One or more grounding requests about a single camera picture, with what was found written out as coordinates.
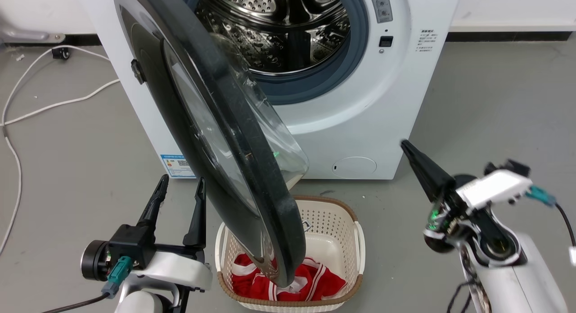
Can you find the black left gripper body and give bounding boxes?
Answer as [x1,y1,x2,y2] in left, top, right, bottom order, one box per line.
[81,223,206,282]

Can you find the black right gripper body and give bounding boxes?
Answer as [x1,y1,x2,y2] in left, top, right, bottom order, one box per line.
[423,174,478,254]

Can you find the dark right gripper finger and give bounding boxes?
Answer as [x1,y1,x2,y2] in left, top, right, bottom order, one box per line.
[400,139,456,204]

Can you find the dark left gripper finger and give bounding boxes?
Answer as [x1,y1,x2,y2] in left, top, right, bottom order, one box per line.
[182,177,208,249]
[136,174,170,228]

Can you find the round black washing machine door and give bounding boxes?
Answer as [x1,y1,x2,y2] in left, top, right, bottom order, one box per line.
[112,0,310,288]

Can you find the white front-load washing machine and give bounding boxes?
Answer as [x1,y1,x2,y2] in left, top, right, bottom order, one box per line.
[76,0,463,180]

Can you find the grey-blue rubber door gasket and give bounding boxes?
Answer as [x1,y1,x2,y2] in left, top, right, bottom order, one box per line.
[179,0,369,105]

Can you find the blue energy label sticker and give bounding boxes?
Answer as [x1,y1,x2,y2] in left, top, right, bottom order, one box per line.
[160,154,197,178]

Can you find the round drain filter cover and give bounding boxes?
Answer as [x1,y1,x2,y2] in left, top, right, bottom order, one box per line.
[332,157,378,179]

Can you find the cream laundry basket brown rim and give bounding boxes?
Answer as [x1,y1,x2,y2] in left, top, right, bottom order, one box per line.
[215,195,366,313]

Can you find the red white-striped garment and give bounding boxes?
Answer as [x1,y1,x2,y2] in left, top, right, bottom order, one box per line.
[231,253,348,302]

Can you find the grey instruction sticker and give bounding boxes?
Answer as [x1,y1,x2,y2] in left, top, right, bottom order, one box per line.
[367,0,394,24]

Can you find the perforated steel washer drum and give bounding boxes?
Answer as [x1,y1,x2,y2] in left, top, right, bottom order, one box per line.
[193,0,351,75]

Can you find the left gripper cable teal connector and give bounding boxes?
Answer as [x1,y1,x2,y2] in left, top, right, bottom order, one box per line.
[40,255,134,313]

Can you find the gripper cable teal connector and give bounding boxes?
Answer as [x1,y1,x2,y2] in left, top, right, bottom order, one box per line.
[40,255,134,313]
[525,186,576,267]

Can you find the thin black right arm cables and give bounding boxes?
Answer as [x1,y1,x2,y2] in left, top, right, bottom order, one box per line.
[445,259,478,313]

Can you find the right gripper cable teal connector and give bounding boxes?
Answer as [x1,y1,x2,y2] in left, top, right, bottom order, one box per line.
[525,186,576,267]

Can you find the white floor cable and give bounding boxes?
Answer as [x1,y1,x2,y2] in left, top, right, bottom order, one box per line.
[0,45,111,256]
[0,79,120,127]

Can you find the grey-white wall fixture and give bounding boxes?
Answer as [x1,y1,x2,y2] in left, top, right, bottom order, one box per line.
[0,24,66,45]

